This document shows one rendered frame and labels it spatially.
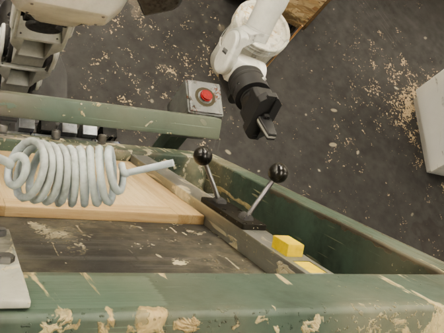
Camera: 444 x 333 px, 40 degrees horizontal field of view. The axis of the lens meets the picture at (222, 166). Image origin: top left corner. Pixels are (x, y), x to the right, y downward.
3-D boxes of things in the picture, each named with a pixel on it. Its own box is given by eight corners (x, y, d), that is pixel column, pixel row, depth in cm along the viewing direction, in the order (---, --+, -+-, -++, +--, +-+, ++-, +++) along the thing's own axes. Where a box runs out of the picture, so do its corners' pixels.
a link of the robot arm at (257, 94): (294, 100, 134) (277, 68, 142) (256, 94, 130) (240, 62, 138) (271, 141, 142) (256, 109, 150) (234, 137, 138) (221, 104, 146)
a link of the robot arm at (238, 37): (249, 87, 150) (274, 37, 145) (219, 76, 145) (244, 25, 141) (238, 77, 155) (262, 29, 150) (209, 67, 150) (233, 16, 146)
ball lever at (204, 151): (225, 200, 124) (204, 141, 120) (232, 205, 121) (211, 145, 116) (209, 208, 123) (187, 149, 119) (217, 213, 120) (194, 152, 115)
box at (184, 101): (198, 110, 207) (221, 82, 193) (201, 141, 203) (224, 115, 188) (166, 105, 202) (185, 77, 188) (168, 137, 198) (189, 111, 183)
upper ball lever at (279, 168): (244, 225, 114) (285, 168, 115) (254, 232, 110) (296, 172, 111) (230, 215, 112) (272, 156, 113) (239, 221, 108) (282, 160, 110)
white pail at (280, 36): (257, 50, 336) (301, -3, 298) (259, 96, 323) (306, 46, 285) (205, 36, 324) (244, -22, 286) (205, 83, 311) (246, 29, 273)
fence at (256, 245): (145, 169, 175) (147, 155, 174) (332, 300, 90) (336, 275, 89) (129, 168, 172) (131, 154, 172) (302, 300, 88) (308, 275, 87)
